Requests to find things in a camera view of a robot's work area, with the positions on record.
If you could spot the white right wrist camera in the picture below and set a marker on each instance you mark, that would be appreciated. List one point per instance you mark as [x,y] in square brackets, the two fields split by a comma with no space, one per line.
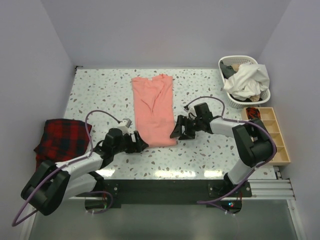
[190,110]

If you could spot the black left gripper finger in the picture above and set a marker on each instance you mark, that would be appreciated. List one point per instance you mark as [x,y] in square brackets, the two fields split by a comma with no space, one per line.
[140,149]
[137,139]

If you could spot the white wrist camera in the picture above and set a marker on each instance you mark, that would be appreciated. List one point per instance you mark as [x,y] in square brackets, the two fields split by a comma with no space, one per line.
[190,110]
[124,125]

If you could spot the white perforated laundry basket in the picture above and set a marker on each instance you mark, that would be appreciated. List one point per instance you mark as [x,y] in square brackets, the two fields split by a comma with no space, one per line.
[249,86]

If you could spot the red black plaid shirt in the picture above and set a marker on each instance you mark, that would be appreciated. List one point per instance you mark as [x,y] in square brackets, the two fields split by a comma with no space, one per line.
[62,140]

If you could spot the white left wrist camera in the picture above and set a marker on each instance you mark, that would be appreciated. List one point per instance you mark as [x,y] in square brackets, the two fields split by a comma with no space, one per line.
[124,125]

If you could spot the wooden compartment tray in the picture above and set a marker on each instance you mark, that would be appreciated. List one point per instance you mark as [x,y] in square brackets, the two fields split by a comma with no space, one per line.
[268,117]

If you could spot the red patterned rolled item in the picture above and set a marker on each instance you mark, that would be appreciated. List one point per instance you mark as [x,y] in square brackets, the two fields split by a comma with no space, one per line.
[253,113]

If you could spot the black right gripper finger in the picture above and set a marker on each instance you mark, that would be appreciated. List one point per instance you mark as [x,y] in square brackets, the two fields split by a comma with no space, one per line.
[189,133]
[178,129]

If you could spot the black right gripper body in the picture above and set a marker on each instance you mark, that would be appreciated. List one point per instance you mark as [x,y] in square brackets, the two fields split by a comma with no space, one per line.
[192,125]

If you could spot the pink t shirt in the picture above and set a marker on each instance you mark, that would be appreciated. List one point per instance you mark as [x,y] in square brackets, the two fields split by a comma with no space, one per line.
[153,109]

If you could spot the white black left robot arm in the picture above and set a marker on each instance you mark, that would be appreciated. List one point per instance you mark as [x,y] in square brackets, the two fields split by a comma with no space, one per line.
[52,183]

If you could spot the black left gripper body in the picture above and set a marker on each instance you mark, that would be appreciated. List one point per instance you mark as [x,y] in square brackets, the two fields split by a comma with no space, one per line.
[126,145]

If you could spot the dark grey garment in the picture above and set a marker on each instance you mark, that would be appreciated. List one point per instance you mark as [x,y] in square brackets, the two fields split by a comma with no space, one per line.
[227,70]

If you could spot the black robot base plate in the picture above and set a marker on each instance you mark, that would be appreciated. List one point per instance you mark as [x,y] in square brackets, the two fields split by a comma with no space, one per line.
[162,192]

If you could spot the white garment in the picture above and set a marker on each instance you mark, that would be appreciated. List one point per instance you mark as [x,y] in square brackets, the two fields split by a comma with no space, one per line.
[247,80]

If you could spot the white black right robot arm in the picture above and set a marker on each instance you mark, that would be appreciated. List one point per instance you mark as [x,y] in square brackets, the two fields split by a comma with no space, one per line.
[254,144]

